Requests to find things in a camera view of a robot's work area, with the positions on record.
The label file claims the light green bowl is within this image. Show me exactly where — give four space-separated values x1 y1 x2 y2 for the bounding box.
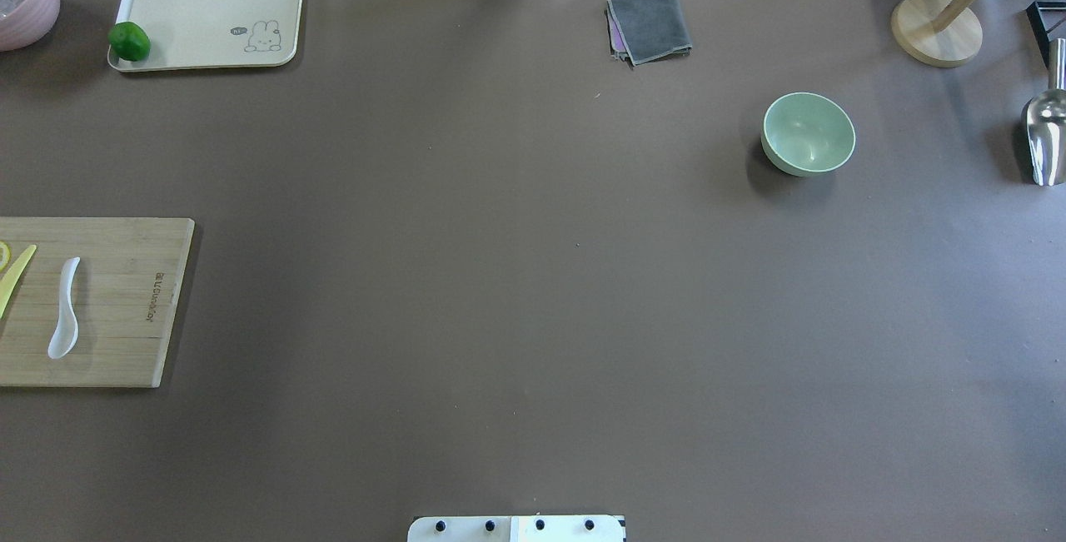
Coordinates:
760 92 857 177

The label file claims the white ceramic spoon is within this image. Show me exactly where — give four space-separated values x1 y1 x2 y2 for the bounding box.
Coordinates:
47 256 81 360

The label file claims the pink ribbed bowl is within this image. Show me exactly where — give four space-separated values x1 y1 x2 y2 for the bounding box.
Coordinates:
1 0 60 52

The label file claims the grey folded cloth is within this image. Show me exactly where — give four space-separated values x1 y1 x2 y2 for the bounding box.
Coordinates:
605 0 693 67

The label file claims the cream rabbit tray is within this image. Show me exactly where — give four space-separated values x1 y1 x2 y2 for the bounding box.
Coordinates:
107 0 303 71

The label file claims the bamboo cutting board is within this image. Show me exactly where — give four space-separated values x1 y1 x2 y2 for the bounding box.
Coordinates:
1 216 195 389

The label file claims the green lime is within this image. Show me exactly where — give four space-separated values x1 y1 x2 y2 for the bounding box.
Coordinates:
107 21 152 62

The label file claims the wooden mug tree stand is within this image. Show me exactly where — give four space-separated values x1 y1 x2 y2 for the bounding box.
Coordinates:
890 0 983 68

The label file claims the metal scoop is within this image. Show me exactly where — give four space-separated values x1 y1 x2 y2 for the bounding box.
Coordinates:
1024 38 1065 186

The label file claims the yellow plastic knife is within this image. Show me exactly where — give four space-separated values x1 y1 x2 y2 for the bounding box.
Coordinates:
0 245 37 317

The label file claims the upper lemon slice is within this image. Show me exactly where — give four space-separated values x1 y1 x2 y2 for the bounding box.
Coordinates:
0 240 12 272

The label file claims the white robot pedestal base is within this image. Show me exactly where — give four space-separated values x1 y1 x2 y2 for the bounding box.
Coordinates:
406 515 627 541

